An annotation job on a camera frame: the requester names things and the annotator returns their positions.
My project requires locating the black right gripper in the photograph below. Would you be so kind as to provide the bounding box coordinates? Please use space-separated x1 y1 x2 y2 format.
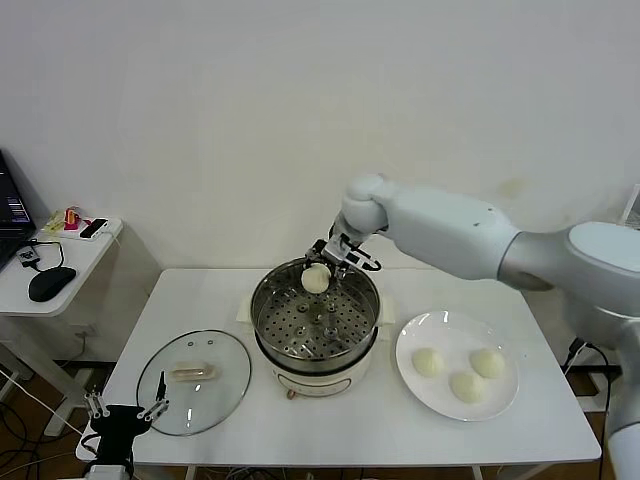
302 223 362 289

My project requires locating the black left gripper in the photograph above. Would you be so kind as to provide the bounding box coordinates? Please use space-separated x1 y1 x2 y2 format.
82 369 170 465

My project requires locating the white steamed baozi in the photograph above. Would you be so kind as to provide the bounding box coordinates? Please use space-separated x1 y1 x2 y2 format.
448 371 486 404
469 348 507 380
300 264 331 294
411 348 446 381

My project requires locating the round glass pot lid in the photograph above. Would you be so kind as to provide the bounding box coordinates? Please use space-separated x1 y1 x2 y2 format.
136 328 253 437

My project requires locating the stainless steel steamer basket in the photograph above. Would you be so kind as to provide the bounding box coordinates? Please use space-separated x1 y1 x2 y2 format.
235 256 396 365

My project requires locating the cream electric cooking pot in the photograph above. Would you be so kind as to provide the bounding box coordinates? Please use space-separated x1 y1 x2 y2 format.
253 329 374 402

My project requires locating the black computer mouse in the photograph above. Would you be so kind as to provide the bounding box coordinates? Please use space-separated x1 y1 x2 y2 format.
27 266 79 303

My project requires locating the white side table with laptop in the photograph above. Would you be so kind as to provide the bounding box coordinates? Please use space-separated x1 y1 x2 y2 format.
0 216 125 440

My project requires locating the black and white phone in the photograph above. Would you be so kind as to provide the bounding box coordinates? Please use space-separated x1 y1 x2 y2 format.
79 217 111 241

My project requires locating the yellow snack packet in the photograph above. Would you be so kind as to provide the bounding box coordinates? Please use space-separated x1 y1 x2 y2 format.
41 208 68 235

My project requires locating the black laptop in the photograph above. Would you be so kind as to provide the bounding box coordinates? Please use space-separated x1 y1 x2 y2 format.
0 147 39 274

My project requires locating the large white plate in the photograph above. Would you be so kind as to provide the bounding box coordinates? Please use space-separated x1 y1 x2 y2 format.
394 311 520 422

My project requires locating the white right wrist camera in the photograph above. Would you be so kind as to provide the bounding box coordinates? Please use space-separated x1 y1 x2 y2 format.
345 249 384 274

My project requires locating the white floor cable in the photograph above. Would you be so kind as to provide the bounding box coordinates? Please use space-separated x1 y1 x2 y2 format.
0 367 86 437

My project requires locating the black adapter with cable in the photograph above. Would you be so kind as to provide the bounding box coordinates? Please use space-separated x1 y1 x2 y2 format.
17 238 67 274

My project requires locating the black cable with inline adapter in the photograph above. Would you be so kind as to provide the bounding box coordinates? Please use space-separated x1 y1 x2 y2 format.
564 337 610 417

